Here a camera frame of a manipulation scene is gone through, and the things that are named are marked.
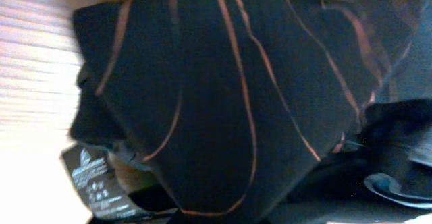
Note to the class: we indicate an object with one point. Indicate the black orange patterned jersey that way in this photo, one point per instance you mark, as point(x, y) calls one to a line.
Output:
point(253, 111)

